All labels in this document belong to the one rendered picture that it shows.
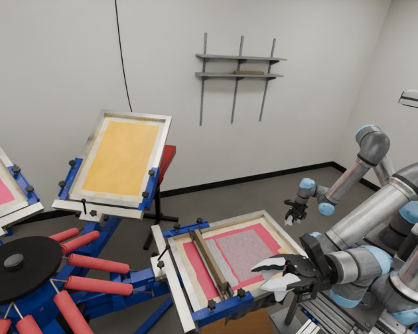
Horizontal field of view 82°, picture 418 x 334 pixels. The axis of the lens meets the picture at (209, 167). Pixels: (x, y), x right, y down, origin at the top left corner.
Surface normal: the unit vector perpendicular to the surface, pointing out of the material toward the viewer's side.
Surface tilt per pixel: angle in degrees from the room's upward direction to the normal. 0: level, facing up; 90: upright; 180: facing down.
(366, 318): 0
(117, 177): 32
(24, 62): 90
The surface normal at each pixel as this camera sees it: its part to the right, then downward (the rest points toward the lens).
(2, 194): 0.49, -0.56
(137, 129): 0.00, -0.49
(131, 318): 0.07, -0.87
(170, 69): 0.40, 0.47
